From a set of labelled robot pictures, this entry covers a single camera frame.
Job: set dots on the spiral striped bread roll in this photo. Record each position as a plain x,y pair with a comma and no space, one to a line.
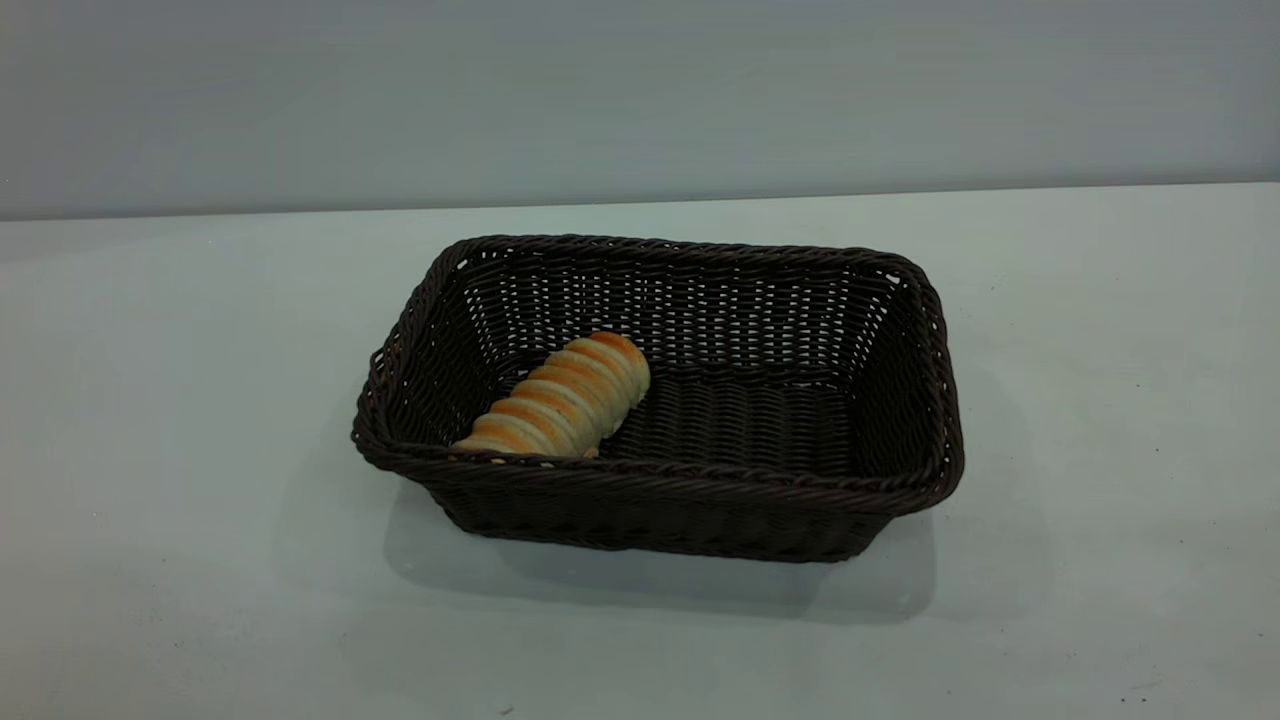
560,400

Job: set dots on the dark brown wicker basket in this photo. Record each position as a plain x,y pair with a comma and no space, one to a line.
760,430

